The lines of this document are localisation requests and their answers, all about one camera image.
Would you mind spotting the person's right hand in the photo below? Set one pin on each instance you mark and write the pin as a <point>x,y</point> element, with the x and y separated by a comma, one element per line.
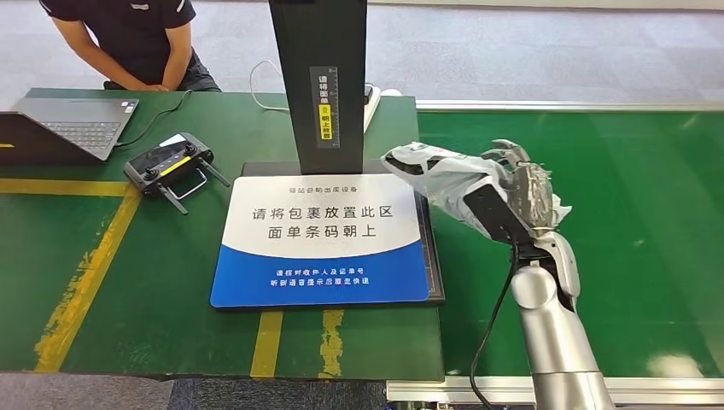
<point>154,88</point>

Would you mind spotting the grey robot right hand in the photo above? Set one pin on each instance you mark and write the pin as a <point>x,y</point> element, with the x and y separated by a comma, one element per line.
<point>529,181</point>

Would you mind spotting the white black printed package bag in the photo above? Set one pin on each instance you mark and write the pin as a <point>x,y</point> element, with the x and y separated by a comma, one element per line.
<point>441,175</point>

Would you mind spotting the person's right forearm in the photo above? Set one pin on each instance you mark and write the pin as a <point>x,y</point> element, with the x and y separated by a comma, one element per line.
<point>90,48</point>

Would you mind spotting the person's left forearm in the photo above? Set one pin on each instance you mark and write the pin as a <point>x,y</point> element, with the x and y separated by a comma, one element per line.
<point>178,59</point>

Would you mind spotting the green conveyor belt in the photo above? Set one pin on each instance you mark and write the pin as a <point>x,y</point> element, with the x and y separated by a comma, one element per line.
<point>639,170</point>

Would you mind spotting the person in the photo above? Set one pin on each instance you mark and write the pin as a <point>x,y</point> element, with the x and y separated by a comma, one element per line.
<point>138,34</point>

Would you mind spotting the black remote controller with antennas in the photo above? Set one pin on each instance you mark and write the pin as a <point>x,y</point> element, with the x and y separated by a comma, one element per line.
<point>167,164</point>

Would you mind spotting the grey open laptop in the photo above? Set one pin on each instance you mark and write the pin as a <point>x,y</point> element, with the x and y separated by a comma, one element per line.
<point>73,127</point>

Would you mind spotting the black yellow column label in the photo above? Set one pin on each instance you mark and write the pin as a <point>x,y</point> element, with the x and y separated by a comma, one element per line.
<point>324,107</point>

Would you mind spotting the white power strip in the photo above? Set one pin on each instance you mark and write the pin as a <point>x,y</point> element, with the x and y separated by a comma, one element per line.
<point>373,104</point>

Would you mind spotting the black scanner column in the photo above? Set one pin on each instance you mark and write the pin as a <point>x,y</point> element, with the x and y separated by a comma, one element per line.
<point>322,39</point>

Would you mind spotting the white blue instruction mat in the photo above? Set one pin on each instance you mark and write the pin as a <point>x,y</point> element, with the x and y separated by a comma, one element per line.
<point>319,243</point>

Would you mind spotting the black wrist mount plate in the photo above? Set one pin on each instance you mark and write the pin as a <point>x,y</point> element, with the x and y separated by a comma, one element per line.
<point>498,212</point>

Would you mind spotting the silver conveyor side rail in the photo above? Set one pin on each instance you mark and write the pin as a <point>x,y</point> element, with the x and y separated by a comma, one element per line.
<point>430,391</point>
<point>565,105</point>

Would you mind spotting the black scanner base plate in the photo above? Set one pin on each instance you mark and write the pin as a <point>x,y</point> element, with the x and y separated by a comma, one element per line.
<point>434,266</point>

